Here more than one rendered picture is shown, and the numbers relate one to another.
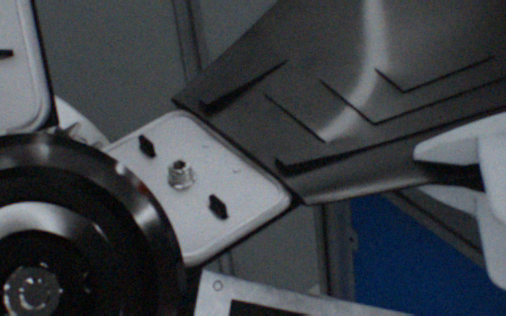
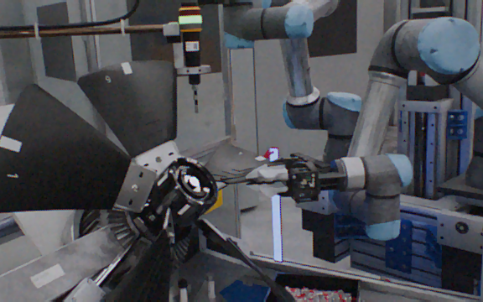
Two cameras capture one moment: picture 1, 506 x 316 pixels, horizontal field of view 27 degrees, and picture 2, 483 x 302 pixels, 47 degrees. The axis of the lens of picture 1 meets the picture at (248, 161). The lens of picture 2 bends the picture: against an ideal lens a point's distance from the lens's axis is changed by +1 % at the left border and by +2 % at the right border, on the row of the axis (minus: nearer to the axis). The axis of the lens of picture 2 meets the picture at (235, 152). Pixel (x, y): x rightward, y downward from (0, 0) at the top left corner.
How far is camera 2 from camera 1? 0.85 m
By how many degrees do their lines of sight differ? 36
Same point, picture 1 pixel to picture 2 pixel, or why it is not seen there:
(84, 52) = not seen: hidden behind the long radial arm
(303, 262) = not seen: outside the picture
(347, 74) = (226, 170)
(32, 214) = (191, 169)
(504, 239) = (266, 191)
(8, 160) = (186, 160)
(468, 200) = (257, 187)
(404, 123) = (241, 174)
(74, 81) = not seen: hidden behind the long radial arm
